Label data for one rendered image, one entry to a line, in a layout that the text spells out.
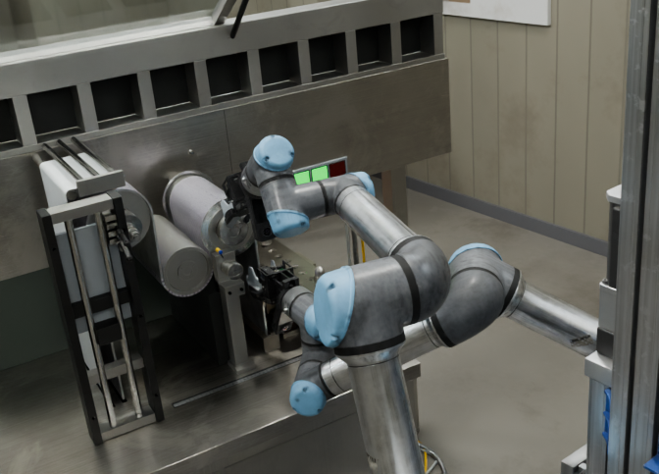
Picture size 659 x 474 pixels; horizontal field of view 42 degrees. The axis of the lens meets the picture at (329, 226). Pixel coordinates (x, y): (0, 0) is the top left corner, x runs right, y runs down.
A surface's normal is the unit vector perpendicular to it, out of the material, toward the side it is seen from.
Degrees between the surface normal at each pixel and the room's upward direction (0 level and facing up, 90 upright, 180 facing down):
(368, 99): 90
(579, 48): 90
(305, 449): 90
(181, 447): 0
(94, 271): 90
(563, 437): 0
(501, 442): 0
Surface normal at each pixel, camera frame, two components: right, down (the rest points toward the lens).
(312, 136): 0.50, 0.30
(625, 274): -0.79, 0.30
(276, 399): -0.08, -0.92
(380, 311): 0.36, 0.00
